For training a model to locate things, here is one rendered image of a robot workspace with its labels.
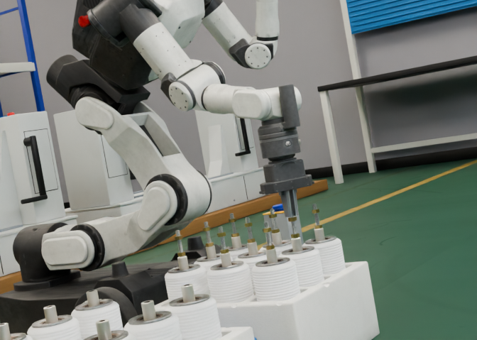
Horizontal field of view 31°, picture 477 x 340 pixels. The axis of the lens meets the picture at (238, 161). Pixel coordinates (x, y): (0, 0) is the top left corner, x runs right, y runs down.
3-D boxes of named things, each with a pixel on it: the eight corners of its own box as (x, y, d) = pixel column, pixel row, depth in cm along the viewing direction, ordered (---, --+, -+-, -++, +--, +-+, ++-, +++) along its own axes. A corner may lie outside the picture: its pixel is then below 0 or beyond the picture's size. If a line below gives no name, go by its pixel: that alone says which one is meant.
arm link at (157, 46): (177, 123, 217) (123, 53, 218) (214, 99, 224) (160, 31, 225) (194, 103, 207) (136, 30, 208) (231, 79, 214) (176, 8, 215)
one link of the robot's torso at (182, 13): (37, 52, 236) (88, -65, 221) (96, 32, 267) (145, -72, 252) (125, 111, 233) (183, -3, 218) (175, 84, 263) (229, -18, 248)
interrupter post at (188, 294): (180, 304, 160) (177, 287, 160) (188, 301, 162) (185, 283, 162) (191, 304, 159) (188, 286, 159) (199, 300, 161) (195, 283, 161)
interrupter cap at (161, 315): (119, 327, 149) (118, 323, 149) (147, 315, 156) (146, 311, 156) (154, 326, 145) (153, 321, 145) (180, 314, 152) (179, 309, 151)
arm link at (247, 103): (264, 121, 191) (224, 117, 201) (293, 116, 196) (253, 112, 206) (262, 91, 190) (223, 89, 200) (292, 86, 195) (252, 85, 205)
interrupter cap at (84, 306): (67, 312, 172) (67, 309, 172) (93, 302, 178) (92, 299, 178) (96, 311, 168) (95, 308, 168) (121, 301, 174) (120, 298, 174)
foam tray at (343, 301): (157, 387, 198) (143, 309, 198) (244, 336, 231) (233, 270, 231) (308, 389, 178) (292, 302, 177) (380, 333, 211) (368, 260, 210)
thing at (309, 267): (341, 324, 198) (327, 245, 198) (314, 336, 191) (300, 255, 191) (308, 322, 205) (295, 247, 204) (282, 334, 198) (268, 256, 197)
